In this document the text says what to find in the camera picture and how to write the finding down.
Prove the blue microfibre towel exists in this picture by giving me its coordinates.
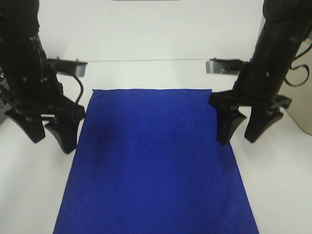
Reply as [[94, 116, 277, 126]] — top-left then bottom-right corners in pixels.
[[54, 89, 258, 234]]

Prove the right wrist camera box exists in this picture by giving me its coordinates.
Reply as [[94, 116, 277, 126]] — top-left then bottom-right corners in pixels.
[[206, 58, 247, 75]]

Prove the beige plastic storage bin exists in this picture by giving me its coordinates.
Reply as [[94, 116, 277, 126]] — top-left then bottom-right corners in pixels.
[[277, 36, 312, 136]]

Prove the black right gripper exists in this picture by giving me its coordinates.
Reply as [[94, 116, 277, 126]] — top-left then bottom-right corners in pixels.
[[209, 60, 292, 146]]

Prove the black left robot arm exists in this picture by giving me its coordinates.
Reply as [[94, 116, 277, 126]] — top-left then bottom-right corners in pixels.
[[0, 0, 87, 154]]

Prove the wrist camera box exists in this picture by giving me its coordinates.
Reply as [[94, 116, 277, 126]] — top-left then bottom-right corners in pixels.
[[48, 58, 88, 78], [206, 58, 247, 75]]

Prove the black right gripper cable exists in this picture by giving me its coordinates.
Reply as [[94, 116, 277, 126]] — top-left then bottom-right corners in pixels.
[[284, 36, 312, 87]]

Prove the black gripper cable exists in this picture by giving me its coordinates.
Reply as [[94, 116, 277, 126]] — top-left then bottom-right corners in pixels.
[[57, 73, 84, 104], [284, 36, 312, 87]]

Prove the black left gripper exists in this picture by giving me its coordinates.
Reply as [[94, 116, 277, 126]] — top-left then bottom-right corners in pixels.
[[4, 36, 86, 155]]

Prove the grey perforated plastic basket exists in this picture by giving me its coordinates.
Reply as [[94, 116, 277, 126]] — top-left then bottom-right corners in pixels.
[[0, 68, 11, 124]]

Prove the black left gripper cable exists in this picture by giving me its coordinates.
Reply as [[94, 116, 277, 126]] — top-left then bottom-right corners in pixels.
[[57, 73, 84, 104]]

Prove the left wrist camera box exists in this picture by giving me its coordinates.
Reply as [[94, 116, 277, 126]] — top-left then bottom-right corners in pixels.
[[48, 58, 88, 78]]

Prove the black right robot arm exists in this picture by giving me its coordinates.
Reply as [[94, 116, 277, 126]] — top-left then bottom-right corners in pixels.
[[206, 0, 312, 145]]

